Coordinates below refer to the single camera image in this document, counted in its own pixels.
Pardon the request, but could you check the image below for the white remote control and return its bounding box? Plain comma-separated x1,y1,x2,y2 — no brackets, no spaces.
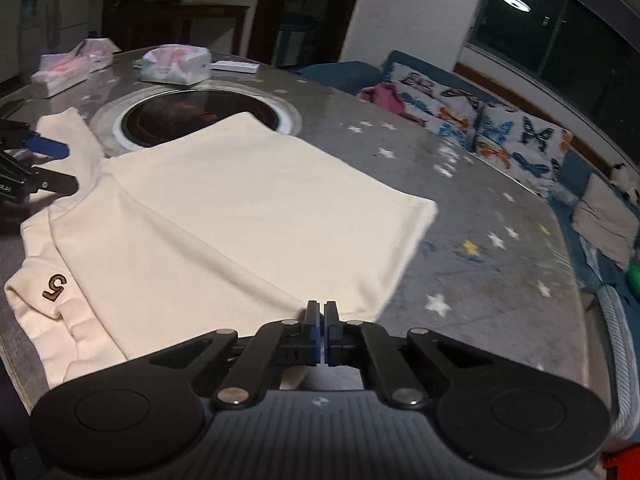
210,60,260,75

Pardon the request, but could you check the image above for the green round toy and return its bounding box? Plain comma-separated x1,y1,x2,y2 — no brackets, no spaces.
626,262,640,301

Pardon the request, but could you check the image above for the black round induction cooktop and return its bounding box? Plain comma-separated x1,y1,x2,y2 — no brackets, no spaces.
119,90,280,148

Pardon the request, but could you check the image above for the cream sweatshirt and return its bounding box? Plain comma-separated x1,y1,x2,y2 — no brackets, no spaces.
4,110,437,387

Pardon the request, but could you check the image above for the black white plush toy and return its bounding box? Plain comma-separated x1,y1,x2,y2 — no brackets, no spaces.
610,162,638,198

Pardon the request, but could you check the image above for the dark window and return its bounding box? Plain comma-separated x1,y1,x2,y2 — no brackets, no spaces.
470,0,639,159

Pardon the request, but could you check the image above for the left butterfly pillow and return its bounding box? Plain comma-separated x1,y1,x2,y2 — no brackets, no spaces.
385,62,485,151

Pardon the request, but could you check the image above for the butterfly pillow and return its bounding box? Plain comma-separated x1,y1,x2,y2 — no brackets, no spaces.
474,103,573,200
385,62,485,151

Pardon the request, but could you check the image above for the pink tissue box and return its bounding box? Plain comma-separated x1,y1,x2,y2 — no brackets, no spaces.
30,38,120,99

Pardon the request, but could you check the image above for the red plastic stool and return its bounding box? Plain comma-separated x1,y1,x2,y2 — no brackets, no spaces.
602,444,640,480

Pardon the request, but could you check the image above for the dark wooden side table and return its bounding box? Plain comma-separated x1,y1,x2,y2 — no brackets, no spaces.
166,2,248,55

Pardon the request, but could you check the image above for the blue corner sofa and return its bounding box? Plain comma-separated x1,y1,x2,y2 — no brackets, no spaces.
299,51,639,442

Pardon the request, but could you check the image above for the right butterfly pillow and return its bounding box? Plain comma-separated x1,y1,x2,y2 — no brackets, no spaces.
474,103,573,200

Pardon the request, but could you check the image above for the pink white tissue pack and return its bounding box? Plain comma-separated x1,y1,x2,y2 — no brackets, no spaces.
139,44,212,86

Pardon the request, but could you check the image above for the grey plain pillow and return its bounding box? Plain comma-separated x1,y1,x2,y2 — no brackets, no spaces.
572,174,639,271

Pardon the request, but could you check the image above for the pink garment on sofa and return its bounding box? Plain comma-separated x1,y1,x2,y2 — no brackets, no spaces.
357,82,425,127

